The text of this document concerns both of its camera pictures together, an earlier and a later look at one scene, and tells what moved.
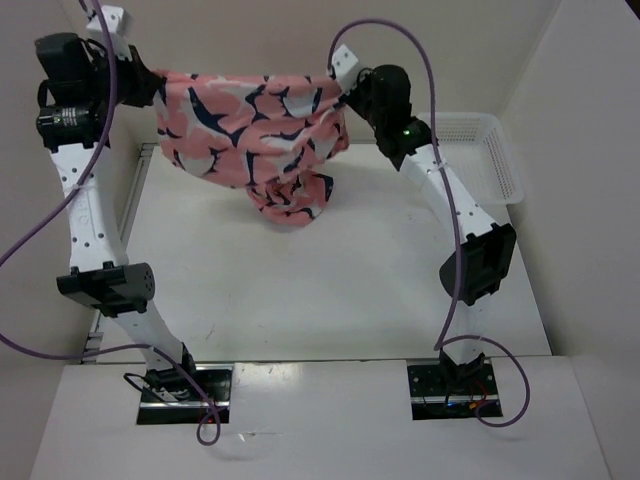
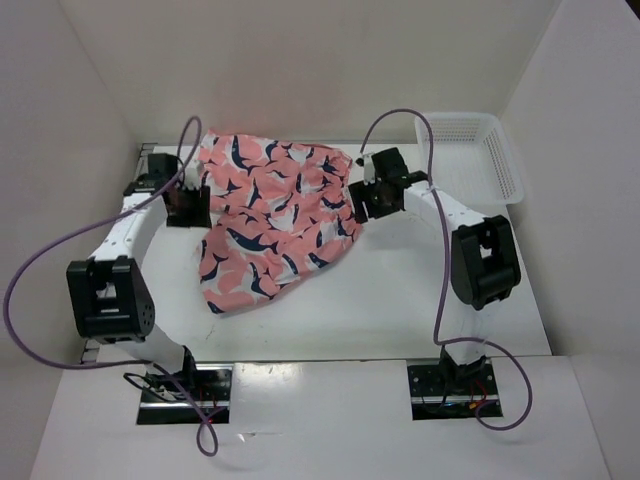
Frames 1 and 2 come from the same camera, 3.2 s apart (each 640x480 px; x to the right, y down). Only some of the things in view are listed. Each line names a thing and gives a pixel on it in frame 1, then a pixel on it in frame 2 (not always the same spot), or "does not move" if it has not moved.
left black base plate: [214, 380] does not move
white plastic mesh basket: [477, 146] does not move
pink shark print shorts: [275, 136] to [280, 210]
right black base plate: [453, 390] does not move
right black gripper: [364, 79] to [360, 192]
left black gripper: [144, 82] to [199, 216]
